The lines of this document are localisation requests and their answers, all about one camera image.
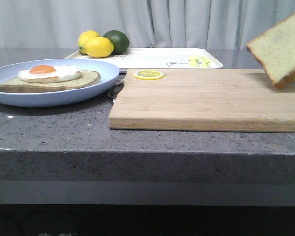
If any back yellow lemon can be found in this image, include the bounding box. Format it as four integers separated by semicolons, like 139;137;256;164
77;30;101;54

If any lemon slice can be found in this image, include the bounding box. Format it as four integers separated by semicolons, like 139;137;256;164
134;70;164;80

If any yellow plastic knife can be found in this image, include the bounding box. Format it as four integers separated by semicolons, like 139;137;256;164
198;56;211;68

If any metal cutting board handle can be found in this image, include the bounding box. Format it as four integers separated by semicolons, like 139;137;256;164
108;81;124;100

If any grey curtain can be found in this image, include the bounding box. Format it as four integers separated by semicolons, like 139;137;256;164
0;0;295;50

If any wooden cutting board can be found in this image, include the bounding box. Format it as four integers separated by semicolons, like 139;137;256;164
108;69;295;133

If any green lime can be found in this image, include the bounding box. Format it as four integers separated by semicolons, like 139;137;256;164
104;30;130;55

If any front yellow lemon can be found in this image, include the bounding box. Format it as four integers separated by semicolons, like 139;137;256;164
84;37;114;58

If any light blue round plate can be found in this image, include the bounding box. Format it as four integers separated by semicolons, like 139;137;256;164
0;59;119;107

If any yellow plastic fork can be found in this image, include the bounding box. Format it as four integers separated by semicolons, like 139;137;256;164
188;54;199;67

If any bread slice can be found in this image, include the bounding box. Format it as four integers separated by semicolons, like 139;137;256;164
246;13;295;89
0;70;101;93

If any fried egg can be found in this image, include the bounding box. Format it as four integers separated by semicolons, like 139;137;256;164
18;65;82;83

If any white rectangular tray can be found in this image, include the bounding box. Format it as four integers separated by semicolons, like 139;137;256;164
64;47;224;73

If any yellow lemon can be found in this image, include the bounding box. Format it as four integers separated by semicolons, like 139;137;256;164
84;37;114;58
77;30;101;54

